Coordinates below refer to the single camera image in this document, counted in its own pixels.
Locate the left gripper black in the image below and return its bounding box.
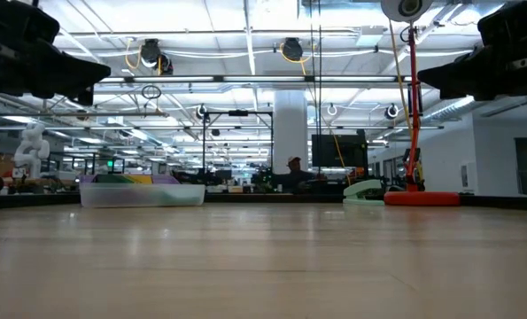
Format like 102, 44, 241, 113
0, 0, 112, 106

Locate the clear pencil case purple lid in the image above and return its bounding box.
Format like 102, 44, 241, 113
79, 173, 206, 208

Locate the white round lamp head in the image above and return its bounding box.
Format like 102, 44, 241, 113
380, 0, 435, 23

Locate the orange stand with pole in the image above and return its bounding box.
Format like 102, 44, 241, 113
383, 21, 461, 207

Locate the mint green stapler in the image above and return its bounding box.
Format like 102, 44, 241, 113
342, 178, 386, 207

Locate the white round pillar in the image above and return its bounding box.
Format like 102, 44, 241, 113
273, 90, 309, 195

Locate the person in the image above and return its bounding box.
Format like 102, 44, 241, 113
274, 155, 317, 195

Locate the silver ceiling duct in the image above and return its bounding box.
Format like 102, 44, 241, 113
422, 95, 527, 123

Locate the yellow hanging cable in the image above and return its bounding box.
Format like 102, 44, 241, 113
389, 19, 423, 183

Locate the black ceiling cable reel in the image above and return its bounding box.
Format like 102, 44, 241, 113
280, 37, 313, 63
125, 38, 175, 76

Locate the black hanging cable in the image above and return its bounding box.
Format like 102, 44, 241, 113
317, 24, 322, 178
308, 0, 314, 134

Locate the black metal frame rig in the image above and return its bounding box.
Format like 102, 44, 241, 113
202, 109, 275, 178

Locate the black table edge rail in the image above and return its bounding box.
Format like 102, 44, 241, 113
0, 192, 527, 210

